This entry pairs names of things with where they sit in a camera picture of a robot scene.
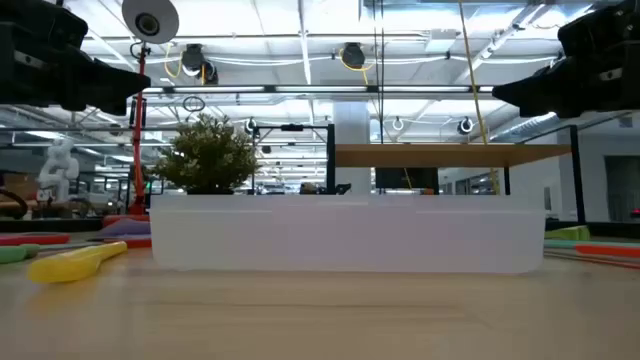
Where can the orange item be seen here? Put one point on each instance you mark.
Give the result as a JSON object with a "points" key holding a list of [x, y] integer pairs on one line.
{"points": [[610, 251]]}

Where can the white robot figure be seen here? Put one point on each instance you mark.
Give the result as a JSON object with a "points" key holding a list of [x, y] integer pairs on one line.
{"points": [[59, 170]]}

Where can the black metal frame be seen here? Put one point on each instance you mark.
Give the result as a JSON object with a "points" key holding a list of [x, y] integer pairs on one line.
{"points": [[331, 160]]}

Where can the green potted plant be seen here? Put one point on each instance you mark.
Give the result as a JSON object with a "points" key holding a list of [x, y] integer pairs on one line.
{"points": [[207, 155]]}

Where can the translucent plastic storage box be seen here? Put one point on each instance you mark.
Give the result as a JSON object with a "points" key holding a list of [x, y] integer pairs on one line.
{"points": [[345, 235]]}

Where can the white pillar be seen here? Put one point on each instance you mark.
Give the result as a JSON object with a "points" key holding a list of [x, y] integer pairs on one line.
{"points": [[352, 180]]}

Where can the white round overhead camera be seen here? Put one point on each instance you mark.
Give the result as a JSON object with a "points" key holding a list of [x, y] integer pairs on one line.
{"points": [[150, 20]]}

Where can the red camera stand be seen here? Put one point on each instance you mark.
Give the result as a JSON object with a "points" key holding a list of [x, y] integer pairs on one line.
{"points": [[138, 150]]}

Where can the wooden pencil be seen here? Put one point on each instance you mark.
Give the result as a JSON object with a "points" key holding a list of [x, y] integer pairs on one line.
{"points": [[600, 260]]}

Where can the wooden tabletop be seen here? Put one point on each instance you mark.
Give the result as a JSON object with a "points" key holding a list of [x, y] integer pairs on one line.
{"points": [[440, 155]]}

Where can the black pole clamp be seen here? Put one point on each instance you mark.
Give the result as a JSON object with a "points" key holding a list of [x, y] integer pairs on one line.
{"points": [[132, 112]]}

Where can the black monitor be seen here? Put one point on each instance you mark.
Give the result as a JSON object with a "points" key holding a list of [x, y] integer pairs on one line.
{"points": [[407, 180]]}

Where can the black metal post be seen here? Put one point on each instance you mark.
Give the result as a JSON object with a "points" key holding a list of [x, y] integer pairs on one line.
{"points": [[577, 175]]}

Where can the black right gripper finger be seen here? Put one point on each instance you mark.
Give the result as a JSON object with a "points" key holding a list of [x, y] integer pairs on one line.
{"points": [[550, 112], [555, 85]]}

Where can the yellow pen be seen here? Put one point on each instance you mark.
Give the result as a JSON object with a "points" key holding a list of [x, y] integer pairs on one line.
{"points": [[70, 265]]}

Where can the lime green block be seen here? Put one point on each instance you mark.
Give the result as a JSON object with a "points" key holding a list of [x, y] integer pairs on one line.
{"points": [[570, 234]]}

